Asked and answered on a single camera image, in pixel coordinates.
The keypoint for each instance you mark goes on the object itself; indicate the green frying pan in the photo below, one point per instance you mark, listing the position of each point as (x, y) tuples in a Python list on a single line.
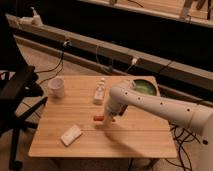
[(139, 85)]

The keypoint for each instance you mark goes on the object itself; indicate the wooden table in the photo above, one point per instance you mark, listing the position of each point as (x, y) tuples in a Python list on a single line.
[(136, 134)]

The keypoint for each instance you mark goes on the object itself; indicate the white spray bottle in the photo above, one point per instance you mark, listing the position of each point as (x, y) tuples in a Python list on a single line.
[(36, 18)]

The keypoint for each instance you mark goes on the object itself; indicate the black office chair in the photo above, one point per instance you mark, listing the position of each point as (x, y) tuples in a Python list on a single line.
[(19, 82)]

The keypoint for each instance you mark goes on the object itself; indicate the white sponge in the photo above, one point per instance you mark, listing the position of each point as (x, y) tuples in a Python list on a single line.
[(71, 135)]

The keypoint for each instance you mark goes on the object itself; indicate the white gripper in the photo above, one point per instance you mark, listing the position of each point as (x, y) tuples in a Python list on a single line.
[(108, 119)]

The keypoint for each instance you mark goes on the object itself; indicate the white plastic bottle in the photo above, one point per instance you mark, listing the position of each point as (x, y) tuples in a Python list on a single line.
[(99, 92)]

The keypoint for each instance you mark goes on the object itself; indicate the white mug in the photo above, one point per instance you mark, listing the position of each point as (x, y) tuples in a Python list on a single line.
[(56, 87)]

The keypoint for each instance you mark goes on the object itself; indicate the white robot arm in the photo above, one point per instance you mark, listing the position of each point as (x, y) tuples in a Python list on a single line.
[(196, 117)]

